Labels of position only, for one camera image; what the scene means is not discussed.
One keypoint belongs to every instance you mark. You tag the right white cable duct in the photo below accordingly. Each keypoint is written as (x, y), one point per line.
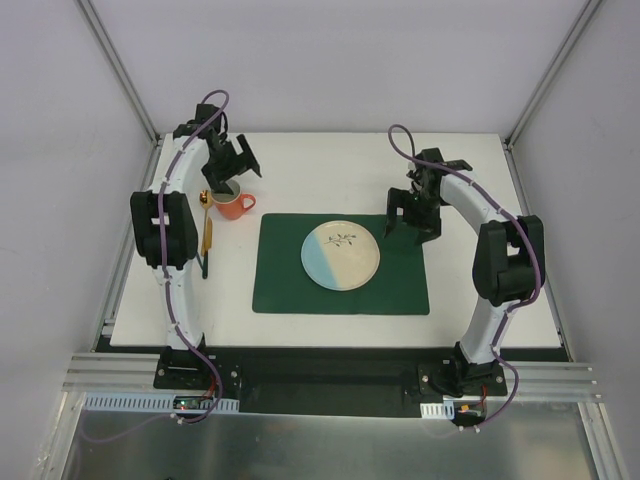
(438, 411)

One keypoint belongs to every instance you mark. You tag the gold knife black handle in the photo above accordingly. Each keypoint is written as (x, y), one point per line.
(207, 243)

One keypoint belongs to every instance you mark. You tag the aluminium rail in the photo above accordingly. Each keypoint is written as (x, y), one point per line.
(111, 371)

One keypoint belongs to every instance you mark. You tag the left white cable duct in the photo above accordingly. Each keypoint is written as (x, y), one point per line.
(157, 403)

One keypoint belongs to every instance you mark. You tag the right aluminium frame post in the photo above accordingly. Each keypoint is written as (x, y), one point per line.
(577, 29)

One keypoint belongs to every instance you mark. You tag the gold spoon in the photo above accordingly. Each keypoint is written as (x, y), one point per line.
(206, 202)

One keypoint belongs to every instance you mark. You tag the aluminium frame post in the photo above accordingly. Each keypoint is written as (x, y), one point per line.
(577, 29)
(117, 67)

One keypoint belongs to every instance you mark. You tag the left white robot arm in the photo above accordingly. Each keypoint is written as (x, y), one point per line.
(171, 221)

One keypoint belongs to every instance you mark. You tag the cream and blue plate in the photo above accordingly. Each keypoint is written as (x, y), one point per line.
(340, 255)

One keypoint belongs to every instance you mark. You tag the white cable duct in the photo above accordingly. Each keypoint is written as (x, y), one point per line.
(438, 411)
(157, 403)

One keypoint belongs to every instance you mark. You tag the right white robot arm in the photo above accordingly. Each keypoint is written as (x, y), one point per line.
(508, 268)

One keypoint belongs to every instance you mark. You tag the dark green placemat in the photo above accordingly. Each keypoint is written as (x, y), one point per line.
(281, 285)

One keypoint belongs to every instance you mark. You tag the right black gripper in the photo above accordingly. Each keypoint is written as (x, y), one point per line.
(413, 214)

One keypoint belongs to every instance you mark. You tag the left aluminium frame post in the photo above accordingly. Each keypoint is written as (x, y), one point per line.
(117, 67)

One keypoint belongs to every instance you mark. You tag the orange mug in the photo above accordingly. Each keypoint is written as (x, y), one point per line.
(234, 206)

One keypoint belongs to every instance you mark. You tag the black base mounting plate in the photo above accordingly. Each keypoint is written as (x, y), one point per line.
(340, 381)

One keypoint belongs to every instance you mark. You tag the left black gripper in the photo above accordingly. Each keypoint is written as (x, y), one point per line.
(230, 161)

